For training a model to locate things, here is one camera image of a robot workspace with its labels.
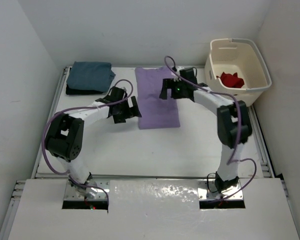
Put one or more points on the metal base plate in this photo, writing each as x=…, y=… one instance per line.
x=75, y=193
x=207, y=191

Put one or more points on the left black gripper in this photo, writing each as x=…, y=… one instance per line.
x=131, y=112

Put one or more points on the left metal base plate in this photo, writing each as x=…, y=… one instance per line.
x=75, y=193

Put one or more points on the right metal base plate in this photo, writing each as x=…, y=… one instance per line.
x=207, y=191

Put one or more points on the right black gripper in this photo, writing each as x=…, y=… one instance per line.
x=170, y=83

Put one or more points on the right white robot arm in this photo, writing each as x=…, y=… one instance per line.
x=233, y=122

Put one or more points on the red shirt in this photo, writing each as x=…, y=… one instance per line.
x=231, y=80

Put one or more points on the black t shirt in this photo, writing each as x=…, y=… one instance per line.
x=78, y=92

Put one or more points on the blue shirt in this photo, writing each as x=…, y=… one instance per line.
x=91, y=76

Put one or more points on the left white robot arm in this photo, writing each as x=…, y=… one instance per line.
x=65, y=133

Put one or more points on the lilac cloth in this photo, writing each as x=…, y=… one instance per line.
x=156, y=113

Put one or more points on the cream laundry basket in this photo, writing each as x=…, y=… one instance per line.
x=241, y=58

